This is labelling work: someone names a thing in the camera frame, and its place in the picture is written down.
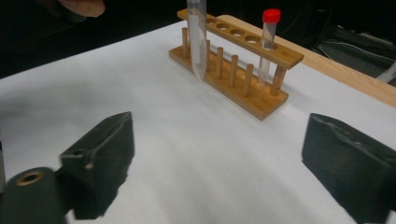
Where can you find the wooden test tube rack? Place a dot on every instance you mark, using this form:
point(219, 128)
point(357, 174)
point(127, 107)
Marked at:
point(258, 99)

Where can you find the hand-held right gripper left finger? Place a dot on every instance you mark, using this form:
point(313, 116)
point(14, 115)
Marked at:
point(99, 165)

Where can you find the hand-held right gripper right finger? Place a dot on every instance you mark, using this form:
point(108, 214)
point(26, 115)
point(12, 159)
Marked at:
point(348, 168)

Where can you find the red-capped clear test tube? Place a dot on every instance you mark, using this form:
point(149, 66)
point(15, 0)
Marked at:
point(197, 46)
point(270, 34)

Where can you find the white table sheet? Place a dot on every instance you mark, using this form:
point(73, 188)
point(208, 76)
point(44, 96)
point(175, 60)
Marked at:
point(186, 140)

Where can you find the grey metal stand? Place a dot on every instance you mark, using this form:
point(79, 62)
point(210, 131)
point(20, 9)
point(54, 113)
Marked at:
point(388, 74)

